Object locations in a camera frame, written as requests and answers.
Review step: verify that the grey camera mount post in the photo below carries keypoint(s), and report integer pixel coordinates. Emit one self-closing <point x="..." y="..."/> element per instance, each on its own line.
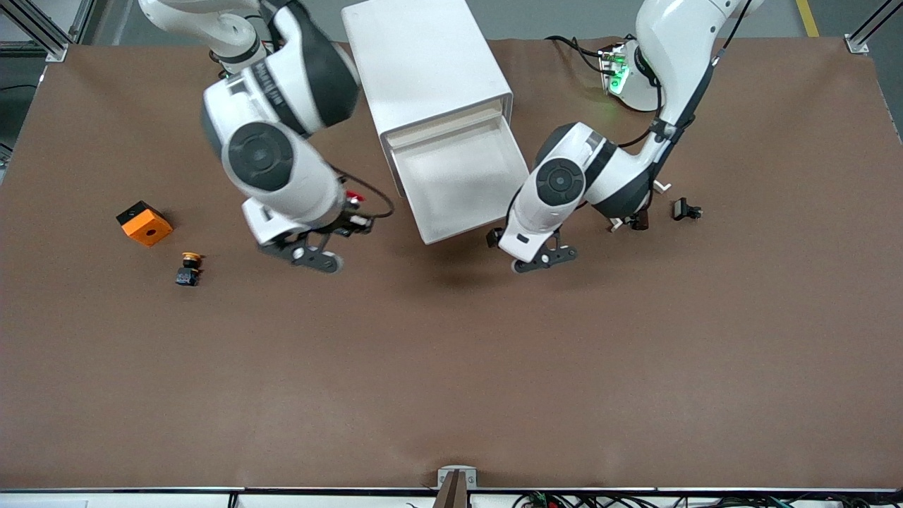
<point x="457" y="494"/>

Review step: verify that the cream cabinet drawer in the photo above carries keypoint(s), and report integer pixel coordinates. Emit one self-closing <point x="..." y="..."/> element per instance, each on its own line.
<point x="458" y="176"/>
<point x="444" y="124"/>

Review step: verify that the white drawer cabinet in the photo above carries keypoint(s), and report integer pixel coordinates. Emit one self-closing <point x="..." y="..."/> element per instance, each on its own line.
<point x="423" y="63"/>

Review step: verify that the orange box with hole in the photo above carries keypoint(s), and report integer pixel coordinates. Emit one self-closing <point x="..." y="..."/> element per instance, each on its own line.
<point x="148" y="229"/>

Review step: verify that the red push button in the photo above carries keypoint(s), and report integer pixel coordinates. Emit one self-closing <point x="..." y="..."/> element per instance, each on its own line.
<point x="355" y="197"/>

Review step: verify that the small black component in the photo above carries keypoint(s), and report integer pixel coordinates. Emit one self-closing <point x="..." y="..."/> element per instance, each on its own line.
<point x="681" y="209"/>

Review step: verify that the dark brown small component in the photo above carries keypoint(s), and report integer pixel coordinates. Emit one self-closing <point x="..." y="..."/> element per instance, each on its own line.
<point x="640" y="223"/>

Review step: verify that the white table edge rail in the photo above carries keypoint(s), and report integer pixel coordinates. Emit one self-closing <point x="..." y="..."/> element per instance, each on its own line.
<point x="141" y="499"/>

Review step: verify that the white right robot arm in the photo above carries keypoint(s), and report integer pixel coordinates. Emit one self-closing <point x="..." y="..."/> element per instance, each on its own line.
<point x="282" y="176"/>

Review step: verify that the brown table cover mat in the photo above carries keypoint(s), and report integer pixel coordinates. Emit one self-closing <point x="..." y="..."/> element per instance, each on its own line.
<point x="451" y="353"/>

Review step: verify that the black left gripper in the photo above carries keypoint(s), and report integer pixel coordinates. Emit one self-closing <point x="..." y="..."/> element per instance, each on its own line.
<point x="496" y="238"/>

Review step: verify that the yellow push button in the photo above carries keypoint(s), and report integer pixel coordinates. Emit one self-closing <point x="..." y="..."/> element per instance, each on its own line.
<point x="188" y="275"/>

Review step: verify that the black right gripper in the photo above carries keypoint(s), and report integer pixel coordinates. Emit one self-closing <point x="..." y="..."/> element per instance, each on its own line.
<point x="343" y="224"/>

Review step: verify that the aluminium frame profile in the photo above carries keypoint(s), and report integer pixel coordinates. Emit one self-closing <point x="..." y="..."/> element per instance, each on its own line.
<point x="56" y="53"/>
<point x="857" y="45"/>

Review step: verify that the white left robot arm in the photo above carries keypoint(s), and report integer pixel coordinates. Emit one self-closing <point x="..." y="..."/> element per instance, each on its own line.
<point x="578" y="148"/>

